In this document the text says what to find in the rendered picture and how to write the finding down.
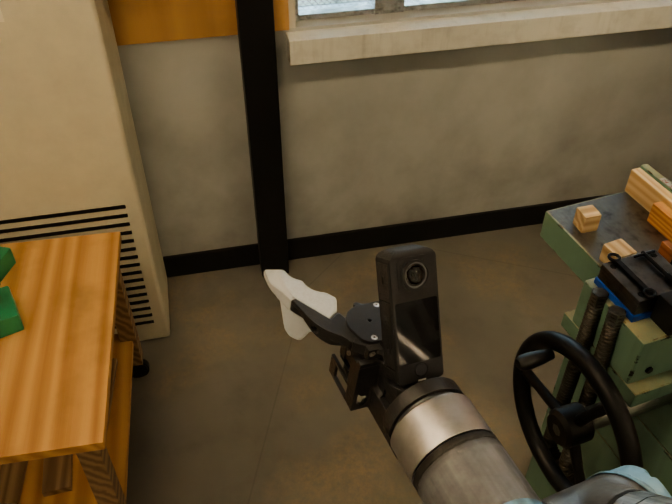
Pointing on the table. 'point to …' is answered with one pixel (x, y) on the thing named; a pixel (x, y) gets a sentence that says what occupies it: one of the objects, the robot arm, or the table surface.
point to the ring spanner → (632, 275)
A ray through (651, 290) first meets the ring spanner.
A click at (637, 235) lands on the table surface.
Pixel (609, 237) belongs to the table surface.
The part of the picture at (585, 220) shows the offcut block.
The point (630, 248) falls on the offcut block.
